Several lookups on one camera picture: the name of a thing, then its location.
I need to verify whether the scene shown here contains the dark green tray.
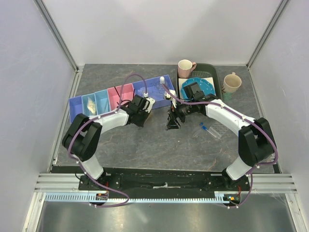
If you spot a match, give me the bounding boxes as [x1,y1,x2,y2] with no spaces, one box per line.
[177,62,225,102]

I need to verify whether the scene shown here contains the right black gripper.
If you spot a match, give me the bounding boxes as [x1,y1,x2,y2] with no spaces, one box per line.
[165,100,195,131]

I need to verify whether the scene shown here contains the glass flask white stopper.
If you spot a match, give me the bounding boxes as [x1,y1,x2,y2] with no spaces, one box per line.
[155,76,165,94]

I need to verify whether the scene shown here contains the pink mug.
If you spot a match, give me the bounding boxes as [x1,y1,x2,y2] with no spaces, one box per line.
[178,59,197,79]

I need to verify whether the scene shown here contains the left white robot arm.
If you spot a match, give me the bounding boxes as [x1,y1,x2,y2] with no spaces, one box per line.
[62,95,155,190]

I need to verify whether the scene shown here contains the white square plate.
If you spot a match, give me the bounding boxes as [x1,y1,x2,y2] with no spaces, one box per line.
[178,76,223,100]

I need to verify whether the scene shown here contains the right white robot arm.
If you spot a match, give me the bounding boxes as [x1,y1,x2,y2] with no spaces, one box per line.
[160,80,278,190]

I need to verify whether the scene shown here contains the bag of cotton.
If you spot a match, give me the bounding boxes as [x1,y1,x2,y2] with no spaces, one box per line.
[87,97,96,115]

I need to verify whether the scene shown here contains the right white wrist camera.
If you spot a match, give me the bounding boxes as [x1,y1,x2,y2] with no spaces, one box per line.
[164,89,177,108]

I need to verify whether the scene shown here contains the light blue bin right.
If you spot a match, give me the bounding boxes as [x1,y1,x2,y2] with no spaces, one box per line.
[95,89,111,115]

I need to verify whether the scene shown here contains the large purple bin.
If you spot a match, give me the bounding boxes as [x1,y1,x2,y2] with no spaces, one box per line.
[132,77,171,109]

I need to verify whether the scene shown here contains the blue polka dot plate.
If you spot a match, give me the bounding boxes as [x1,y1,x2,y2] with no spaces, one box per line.
[180,77,216,100]

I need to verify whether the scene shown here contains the cream floral mug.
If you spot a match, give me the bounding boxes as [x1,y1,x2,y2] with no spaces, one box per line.
[222,72,242,101]

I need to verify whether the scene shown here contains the small purple bin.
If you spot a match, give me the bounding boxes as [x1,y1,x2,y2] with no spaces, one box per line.
[69,96,83,123]

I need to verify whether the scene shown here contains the clear test tube rack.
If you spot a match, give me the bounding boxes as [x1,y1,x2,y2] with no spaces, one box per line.
[211,122,228,136]

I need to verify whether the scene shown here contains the black wire spring clamp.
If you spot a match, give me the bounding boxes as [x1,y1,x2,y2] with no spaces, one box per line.
[114,85,135,105]

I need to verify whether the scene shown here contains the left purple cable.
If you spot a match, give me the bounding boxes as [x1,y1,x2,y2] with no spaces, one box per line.
[67,73,150,208]

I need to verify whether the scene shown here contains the pink bin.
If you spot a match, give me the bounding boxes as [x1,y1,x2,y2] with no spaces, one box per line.
[107,83,135,110]

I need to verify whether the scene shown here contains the light blue cable duct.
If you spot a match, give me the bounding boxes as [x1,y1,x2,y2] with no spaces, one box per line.
[44,192,230,203]

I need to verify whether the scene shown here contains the light blue bin left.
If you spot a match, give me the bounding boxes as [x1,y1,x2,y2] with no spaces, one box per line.
[82,93,97,116]

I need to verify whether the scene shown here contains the blue cap test tube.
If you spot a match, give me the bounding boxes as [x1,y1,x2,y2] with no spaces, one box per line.
[201,126,222,139]

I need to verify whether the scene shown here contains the light blue bin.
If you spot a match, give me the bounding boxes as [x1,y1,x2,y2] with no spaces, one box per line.
[95,89,111,115]
[82,93,97,116]

